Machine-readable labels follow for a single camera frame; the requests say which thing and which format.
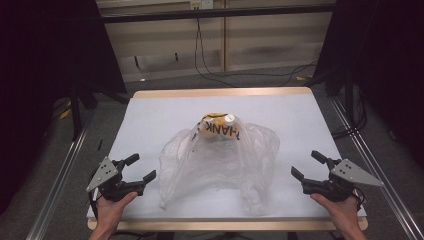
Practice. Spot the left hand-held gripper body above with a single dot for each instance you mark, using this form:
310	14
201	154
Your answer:
111	186

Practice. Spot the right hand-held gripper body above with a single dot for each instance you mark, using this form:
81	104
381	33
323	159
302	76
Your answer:
333	190

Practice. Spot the clear plastic bag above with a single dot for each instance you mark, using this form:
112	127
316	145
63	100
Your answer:
206	170

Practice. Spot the person's right hand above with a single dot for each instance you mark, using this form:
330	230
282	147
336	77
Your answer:
343	213

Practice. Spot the person's left hand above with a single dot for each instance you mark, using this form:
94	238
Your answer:
108	213

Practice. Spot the small black floor item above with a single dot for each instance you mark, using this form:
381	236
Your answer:
100	144

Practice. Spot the white table mat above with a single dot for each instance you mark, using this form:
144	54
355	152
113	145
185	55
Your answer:
150	116

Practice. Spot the black metal stand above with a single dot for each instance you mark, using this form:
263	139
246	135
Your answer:
76	113
349	100

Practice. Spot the yellow floor tape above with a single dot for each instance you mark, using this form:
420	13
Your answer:
301	78
65	114

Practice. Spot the yellow banana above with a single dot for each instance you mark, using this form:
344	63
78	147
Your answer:
215	115

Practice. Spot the white work board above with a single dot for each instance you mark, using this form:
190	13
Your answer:
216	92

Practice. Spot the dark curtain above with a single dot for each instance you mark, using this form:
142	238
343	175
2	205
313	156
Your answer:
50	66
383	66

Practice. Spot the black horizontal bar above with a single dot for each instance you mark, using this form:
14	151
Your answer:
216	13

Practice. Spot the metal floor rail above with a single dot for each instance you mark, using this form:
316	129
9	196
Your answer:
53	200
400	213

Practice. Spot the wall power outlet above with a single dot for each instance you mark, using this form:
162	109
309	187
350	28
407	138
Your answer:
201	4

